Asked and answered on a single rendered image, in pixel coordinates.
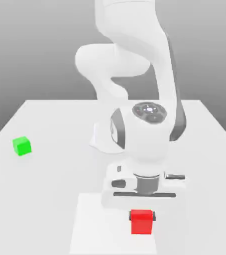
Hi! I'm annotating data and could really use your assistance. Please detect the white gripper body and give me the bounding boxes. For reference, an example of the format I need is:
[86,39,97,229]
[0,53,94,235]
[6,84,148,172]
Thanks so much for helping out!
[101,180,187,210]

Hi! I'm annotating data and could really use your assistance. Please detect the small red cube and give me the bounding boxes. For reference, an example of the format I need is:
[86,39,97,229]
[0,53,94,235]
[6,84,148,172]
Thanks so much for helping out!
[130,209,153,235]

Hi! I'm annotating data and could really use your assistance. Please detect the small green cube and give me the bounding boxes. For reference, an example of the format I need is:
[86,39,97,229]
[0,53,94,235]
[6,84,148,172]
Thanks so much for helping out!
[12,135,32,157]

